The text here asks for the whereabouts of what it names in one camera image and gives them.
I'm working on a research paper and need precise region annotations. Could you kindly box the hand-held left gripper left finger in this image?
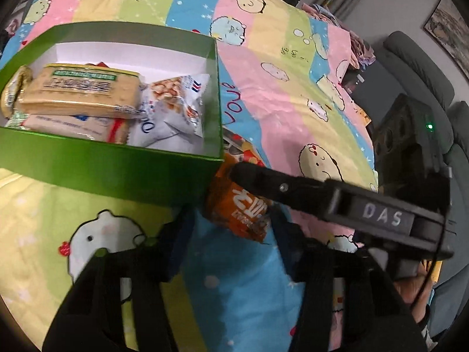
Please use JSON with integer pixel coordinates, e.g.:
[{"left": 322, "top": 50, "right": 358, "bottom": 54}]
[{"left": 42, "top": 205, "right": 196, "bottom": 352}]

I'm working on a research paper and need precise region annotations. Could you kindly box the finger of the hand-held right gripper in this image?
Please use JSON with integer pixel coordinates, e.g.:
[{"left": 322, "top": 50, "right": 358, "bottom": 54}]
[{"left": 229, "top": 161, "right": 336, "bottom": 215}]

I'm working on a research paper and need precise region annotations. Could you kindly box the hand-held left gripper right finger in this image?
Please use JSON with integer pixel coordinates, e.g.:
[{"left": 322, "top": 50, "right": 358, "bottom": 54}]
[{"left": 269, "top": 209, "right": 427, "bottom": 352}]

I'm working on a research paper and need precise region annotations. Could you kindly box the brown orange snack packet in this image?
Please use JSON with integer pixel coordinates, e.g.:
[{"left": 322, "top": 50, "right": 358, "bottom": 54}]
[{"left": 204, "top": 128, "right": 273, "bottom": 243}]

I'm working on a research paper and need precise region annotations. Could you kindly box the green cardboard box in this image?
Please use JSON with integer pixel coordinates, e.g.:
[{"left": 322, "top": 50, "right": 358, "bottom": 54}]
[{"left": 0, "top": 21, "right": 225, "bottom": 208}]

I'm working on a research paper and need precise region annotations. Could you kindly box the white and blue nut packet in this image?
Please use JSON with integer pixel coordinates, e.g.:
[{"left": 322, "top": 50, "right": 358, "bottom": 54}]
[{"left": 128, "top": 74, "right": 211, "bottom": 153}]

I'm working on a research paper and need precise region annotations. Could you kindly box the white packet blue print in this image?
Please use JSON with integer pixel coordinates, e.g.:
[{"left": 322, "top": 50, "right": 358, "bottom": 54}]
[{"left": 22, "top": 113, "right": 130, "bottom": 144}]

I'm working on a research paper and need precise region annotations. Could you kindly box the cream packet green print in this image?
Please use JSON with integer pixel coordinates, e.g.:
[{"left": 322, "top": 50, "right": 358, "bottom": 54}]
[{"left": 16, "top": 64, "right": 145, "bottom": 120}]

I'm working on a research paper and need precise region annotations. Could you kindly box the gold snack packet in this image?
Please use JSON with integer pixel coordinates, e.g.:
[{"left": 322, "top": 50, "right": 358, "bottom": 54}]
[{"left": 0, "top": 65, "right": 34, "bottom": 119}]

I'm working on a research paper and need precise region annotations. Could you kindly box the person's right hand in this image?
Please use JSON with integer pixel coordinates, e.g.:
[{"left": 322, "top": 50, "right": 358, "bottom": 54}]
[{"left": 395, "top": 263, "right": 437, "bottom": 324}]

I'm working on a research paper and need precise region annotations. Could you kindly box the striped cartoon bedsheet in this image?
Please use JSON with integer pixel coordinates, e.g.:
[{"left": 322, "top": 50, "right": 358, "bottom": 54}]
[{"left": 0, "top": 0, "right": 380, "bottom": 352}]

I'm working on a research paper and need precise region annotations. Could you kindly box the dark small box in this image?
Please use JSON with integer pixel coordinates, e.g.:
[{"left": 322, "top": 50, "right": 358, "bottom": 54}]
[{"left": 339, "top": 69, "right": 367, "bottom": 96}]

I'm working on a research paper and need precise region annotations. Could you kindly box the grey sofa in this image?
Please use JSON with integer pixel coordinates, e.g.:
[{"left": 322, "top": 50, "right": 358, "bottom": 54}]
[{"left": 352, "top": 31, "right": 469, "bottom": 341}]

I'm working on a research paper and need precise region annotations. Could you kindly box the pink patterned cloth pile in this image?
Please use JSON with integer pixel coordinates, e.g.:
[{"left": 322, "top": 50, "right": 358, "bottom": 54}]
[{"left": 296, "top": 3, "right": 378, "bottom": 70}]

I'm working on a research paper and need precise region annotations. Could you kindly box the framed wall picture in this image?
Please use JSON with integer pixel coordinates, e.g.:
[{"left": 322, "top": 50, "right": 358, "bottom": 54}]
[{"left": 424, "top": 0, "right": 469, "bottom": 79}]

